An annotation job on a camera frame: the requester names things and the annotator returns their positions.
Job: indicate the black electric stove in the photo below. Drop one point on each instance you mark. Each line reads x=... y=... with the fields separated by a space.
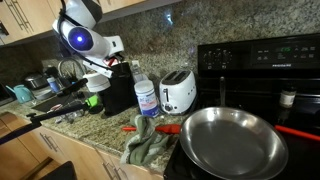
x=255 y=71

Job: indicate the white wipes canister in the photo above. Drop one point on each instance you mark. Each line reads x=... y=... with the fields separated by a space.
x=146 y=97

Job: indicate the wooden lower cabinets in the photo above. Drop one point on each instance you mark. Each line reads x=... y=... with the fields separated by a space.
x=94 y=145

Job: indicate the small spice jar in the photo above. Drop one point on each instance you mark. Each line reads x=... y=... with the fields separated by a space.
x=287 y=96

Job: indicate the red plastic lid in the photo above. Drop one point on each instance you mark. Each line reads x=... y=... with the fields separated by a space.
x=112 y=61

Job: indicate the steel frying pan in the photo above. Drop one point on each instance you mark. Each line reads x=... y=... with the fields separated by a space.
x=233 y=144

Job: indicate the red silicone spatula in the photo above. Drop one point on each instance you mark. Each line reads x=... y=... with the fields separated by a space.
x=168 y=129

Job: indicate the black coffee maker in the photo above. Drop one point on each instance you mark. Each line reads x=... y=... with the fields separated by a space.
x=117 y=93

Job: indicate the wooden cabinets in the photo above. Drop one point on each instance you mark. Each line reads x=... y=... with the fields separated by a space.
x=94 y=145
x=22 y=20

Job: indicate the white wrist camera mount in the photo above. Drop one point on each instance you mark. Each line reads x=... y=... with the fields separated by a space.
x=103 y=49

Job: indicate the white two-slot toaster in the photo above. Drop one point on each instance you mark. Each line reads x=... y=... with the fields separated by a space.
x=177 y=91

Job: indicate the steel pot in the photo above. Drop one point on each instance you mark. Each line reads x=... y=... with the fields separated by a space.
x=35 y=81

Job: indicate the green small object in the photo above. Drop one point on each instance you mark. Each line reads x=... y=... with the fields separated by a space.
x=92 y=101

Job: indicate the black drying mat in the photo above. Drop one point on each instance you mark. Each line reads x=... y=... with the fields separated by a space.
x=72 y=99

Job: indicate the wooden upper cabinets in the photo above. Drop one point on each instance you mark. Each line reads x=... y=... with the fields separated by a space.
x=22 y=20

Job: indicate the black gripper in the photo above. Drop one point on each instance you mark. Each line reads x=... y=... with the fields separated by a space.
x=119 y=57

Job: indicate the green dish towel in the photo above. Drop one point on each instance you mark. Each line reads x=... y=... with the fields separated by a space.
x=145 y=143

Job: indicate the blue cup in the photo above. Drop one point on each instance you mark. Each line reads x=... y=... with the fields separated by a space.
x=53 y=84

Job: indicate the red pan handle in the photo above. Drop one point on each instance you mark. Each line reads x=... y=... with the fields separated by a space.
x=297 y=133

